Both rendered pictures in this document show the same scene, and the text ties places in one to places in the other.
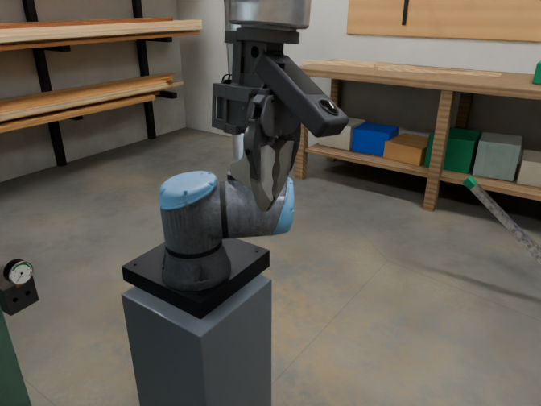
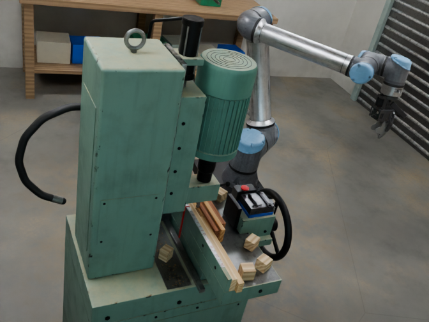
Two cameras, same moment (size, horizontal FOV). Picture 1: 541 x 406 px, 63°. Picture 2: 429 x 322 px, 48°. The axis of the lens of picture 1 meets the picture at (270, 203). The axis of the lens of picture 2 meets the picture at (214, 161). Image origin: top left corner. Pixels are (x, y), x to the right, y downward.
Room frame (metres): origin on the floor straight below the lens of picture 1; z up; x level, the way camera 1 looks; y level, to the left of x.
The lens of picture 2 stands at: (0.18, 2.15, 2.00)
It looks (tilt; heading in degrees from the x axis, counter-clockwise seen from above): 32 degrees down; 298
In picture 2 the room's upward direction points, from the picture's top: 13 degrees clockwise
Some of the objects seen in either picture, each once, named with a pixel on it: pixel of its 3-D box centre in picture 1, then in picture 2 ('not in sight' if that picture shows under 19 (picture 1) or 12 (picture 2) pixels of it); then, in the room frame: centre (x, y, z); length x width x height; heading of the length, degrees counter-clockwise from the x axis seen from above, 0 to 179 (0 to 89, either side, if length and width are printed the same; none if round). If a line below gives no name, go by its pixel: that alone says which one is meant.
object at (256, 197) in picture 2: not in sight; (252, 199); (0.70, 0.81, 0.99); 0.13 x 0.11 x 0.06; 149
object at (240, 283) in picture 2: not in sight; (197, 216); (0.83, 0.97, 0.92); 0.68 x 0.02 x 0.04; 149
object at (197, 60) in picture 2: not in sight; (186, 48); (0.91, 1.08, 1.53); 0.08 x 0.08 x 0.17; 59
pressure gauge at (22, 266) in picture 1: (18, 274); not in sight; (0.95, 0.64, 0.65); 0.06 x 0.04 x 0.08; 149
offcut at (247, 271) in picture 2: not in sight; (246, 271); (0.56, 1.07, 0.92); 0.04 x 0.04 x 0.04; 49
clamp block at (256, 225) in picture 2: not in sight; (248, 215); (0.70, 0.82, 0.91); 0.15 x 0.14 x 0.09; 149
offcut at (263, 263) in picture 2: not in sight; (263, 263); (0.53, 1.00, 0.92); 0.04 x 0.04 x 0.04; 85
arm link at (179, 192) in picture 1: (193, 209); (248, 149); (1.04, 0.20, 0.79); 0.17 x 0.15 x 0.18; 96
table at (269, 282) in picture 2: not in sight; (225, 228); (0.75, 0.89, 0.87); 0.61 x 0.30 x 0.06; 149
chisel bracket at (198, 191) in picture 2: not in sight; (195, 190); (0.85, 0.97, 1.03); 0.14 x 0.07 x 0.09; 59
